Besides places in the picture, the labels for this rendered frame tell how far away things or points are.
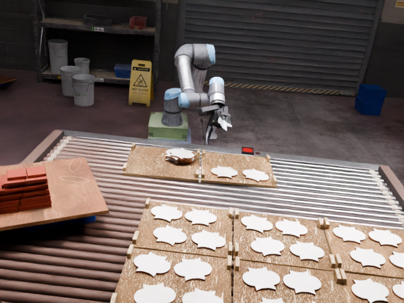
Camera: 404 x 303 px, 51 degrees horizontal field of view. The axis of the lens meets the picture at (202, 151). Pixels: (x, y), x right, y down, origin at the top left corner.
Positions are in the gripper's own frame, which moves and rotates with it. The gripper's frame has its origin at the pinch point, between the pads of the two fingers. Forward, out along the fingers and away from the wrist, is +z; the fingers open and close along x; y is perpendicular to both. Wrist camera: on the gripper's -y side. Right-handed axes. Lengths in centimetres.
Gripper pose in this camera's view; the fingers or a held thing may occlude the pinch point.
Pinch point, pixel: (215, 137)
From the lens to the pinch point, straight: 203.1
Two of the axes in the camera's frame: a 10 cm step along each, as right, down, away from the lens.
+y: 8.3, 2.6, 4.9
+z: 0.2, 8.7, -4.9
